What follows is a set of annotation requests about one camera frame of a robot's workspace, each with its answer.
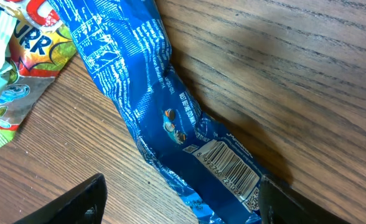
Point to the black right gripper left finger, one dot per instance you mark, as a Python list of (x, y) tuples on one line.
[(84, 203)]

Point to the green Haribo candy bag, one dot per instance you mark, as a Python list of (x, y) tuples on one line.
[(39, 45)]

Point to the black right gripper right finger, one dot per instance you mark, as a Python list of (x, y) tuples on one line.
[(280, 204)]

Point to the blue Oreo packet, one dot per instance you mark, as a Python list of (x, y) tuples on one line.
[(127, 53)]

